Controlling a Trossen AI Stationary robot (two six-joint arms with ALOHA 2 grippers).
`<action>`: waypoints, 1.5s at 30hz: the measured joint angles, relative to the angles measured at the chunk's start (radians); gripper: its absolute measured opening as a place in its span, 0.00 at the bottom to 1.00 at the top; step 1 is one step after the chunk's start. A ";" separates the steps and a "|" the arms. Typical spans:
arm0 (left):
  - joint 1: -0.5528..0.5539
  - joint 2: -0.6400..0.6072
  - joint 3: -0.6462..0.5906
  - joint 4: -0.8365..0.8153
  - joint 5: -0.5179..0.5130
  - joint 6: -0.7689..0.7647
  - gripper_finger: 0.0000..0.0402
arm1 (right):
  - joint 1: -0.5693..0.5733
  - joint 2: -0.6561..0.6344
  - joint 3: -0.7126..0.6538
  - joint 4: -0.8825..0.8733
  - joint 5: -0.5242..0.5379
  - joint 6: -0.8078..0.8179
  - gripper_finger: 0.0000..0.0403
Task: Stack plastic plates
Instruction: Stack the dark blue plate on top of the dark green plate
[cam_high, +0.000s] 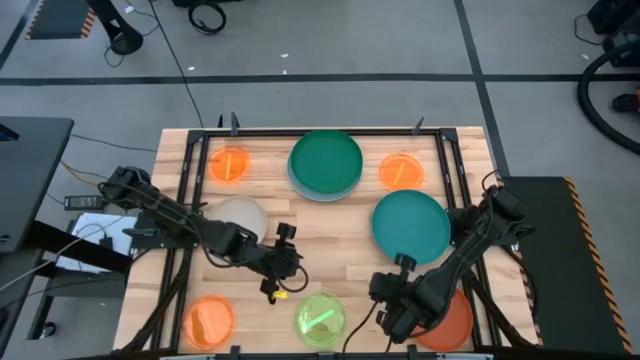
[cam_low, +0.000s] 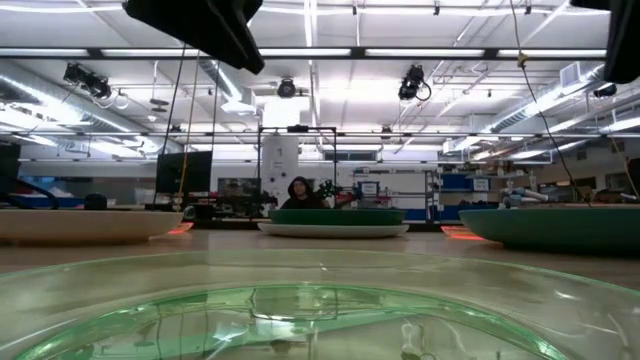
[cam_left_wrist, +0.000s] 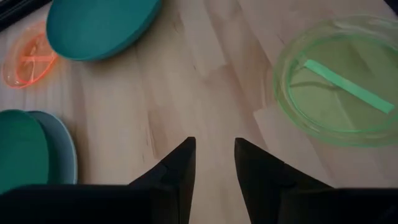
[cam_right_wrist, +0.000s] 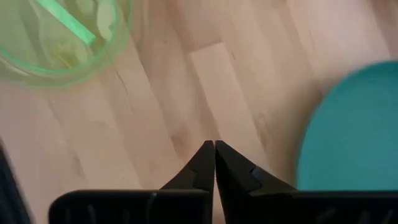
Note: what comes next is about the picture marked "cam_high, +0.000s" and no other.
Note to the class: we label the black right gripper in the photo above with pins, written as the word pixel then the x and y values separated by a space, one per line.
pixel 407 305

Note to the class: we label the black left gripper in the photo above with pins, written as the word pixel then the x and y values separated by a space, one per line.
pixel 277 260

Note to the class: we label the small translucent green plate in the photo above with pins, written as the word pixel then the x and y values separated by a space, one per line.
pixel 320 320

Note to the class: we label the teal plastic plate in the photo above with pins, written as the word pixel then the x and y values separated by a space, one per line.
pixel 410 225

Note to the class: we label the beige plastic plate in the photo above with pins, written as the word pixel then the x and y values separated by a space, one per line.
pixel 240 212

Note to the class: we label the opaque orange plastic plate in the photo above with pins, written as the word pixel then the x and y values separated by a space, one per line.
pixel 455 320

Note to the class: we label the small translucent orange plate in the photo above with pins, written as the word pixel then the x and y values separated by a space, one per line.
pixel 220 165
pixel 210 322
pixel 410 172

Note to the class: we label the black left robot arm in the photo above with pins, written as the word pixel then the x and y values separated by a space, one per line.
pixel 165 212

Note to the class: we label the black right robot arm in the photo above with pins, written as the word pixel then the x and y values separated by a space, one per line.
pixel 465 250

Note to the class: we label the small yellow tag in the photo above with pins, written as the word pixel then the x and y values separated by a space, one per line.
pixel 281 295

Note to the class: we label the dark green plastic plate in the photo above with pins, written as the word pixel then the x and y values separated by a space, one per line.
pixel 325 160

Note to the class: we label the black table clamp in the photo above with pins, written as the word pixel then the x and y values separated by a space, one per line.
pixel 419 125
pixel 234 124

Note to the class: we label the black hazard-striped floor mat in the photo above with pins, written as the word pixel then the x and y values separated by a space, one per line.
pixel 565 280
pixel 55 17

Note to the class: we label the white paper sheet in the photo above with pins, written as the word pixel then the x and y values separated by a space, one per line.
pixel 90 227

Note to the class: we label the black power adapter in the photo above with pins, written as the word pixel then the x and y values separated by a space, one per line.
pixel 82 202

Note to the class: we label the black stand base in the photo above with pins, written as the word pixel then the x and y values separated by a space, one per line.
pixel 125 42

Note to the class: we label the black desk top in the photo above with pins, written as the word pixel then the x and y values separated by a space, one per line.
pixel 30 175

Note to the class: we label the black and orange tool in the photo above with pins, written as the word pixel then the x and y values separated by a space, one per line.
pixel 625 102

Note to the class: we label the black equipment case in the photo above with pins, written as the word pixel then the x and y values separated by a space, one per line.
pixel 620 20

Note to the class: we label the black aluminium table frame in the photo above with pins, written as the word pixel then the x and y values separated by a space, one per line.
pixel 250 133

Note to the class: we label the black desk support frame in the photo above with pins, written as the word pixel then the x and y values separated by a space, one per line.
pixel 75 246

